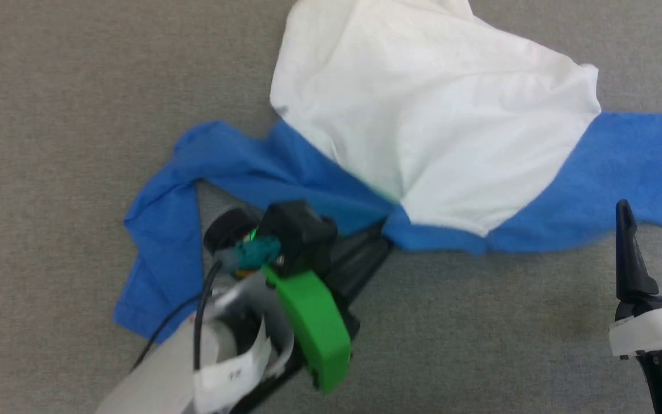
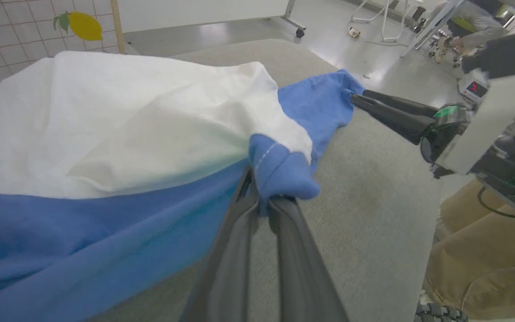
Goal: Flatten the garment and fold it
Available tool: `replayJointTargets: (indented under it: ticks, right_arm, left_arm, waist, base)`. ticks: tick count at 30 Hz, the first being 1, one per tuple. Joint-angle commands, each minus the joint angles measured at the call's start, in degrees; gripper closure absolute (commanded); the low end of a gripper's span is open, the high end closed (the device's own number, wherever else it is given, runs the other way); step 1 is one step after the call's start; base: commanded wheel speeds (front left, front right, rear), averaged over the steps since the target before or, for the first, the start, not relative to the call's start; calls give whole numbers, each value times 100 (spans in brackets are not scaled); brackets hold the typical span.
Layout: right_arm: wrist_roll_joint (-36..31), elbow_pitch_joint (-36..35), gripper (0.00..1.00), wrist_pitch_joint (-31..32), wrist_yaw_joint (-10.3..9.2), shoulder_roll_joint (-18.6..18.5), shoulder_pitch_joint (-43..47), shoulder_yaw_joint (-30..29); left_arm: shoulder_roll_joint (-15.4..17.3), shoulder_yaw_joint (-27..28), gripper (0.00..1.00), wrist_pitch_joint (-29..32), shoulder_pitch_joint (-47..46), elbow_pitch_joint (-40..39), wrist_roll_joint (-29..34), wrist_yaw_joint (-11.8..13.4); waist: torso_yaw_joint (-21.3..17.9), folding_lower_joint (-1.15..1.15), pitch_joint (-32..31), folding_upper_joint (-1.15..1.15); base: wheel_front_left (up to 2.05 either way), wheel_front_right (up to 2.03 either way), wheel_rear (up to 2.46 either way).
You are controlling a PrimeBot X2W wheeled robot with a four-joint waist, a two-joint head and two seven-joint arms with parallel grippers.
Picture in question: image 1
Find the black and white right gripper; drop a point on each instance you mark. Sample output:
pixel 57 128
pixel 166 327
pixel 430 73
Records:
pixel 653 330

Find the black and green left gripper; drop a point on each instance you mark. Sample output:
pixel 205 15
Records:
pixel 314 328

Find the white and blue raglan shirt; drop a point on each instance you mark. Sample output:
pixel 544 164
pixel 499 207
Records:
pixel 423 115

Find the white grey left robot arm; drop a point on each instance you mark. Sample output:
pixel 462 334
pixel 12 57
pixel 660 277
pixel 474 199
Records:
pixel 158 379

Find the white paper label tag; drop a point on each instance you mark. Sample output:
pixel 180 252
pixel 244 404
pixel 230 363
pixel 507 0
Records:
pixel 233 374

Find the grey fabric covered surface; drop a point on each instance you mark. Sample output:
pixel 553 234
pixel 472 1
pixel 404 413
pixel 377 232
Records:
pixel 49 115

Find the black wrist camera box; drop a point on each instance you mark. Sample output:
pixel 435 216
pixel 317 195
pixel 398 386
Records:
pixel 299 233

